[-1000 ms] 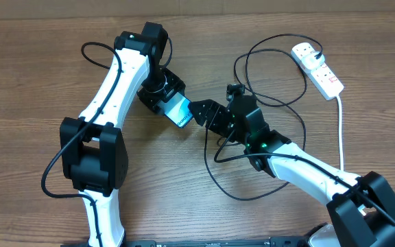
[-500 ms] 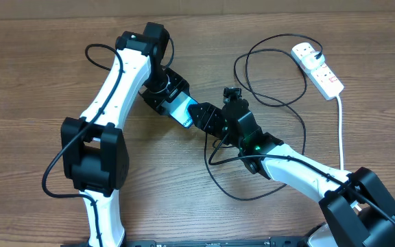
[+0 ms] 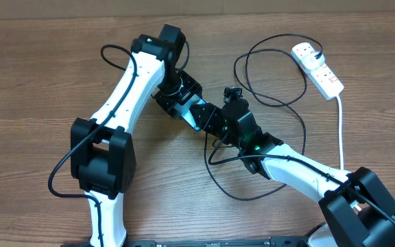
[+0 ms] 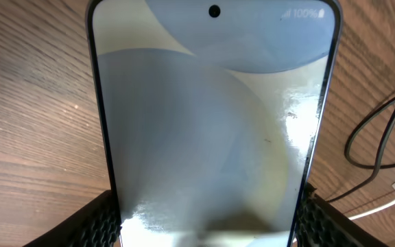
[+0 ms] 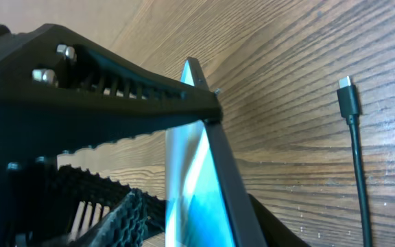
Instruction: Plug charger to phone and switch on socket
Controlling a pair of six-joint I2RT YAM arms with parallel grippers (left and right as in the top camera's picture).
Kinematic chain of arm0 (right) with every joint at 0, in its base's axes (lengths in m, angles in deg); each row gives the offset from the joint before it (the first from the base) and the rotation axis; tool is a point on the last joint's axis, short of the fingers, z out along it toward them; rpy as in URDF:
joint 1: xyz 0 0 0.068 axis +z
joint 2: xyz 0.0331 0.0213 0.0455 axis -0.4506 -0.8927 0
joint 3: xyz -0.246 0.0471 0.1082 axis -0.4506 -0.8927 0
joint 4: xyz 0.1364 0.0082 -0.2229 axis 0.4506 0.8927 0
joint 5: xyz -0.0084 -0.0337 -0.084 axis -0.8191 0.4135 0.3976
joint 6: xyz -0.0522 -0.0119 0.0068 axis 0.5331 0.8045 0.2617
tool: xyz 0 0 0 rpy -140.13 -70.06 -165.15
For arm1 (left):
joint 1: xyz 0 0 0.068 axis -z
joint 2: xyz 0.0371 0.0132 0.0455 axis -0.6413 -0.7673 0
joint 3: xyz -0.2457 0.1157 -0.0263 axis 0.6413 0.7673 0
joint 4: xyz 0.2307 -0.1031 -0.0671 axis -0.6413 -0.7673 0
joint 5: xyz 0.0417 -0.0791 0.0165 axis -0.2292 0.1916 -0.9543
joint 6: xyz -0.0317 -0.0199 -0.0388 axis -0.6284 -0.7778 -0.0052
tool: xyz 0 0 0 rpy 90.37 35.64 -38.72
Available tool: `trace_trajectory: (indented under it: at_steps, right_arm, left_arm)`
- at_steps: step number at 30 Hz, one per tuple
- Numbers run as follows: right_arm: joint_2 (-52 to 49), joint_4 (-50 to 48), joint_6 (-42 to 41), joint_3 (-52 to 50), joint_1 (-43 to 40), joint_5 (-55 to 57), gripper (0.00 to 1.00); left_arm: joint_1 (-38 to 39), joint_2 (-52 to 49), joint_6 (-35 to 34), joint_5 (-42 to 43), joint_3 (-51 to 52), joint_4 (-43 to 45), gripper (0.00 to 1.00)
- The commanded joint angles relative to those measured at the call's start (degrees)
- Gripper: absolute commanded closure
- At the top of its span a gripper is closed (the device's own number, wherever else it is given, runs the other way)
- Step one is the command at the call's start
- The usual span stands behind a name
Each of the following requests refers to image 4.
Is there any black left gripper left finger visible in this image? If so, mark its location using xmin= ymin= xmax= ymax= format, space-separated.
xmin=25 ymin=190 xmax=121 ymax=247

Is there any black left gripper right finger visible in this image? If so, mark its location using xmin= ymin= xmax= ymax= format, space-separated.
xmin=295 ymin=184 xmax=387 ymax=247

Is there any black USB charging cable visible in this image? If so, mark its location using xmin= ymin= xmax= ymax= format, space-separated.
xmin=324 ymin=73 xmax=395 ymax=203

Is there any blue Samsung Galaxy smartphone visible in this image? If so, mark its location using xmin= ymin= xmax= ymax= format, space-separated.
xmin=86 ymin=0 xmax=342 ymax=246

